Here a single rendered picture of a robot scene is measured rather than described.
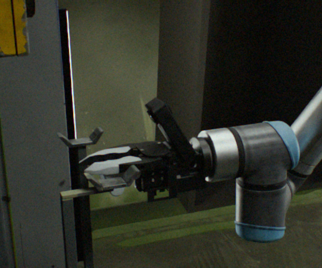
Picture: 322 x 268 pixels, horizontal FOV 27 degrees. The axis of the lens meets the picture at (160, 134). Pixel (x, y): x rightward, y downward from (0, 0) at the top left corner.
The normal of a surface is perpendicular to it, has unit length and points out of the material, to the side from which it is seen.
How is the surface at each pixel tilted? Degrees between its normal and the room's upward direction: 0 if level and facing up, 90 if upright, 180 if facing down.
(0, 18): 90
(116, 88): 57
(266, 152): 81
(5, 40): 90
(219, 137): 30
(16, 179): 90
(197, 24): 91
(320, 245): 0
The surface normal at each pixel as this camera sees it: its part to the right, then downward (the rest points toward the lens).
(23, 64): 0.34, 0.29
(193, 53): -0.94, 0.15
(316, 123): -0.53, 0.15
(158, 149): -0.03, -0.95
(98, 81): 0.27, -0.26
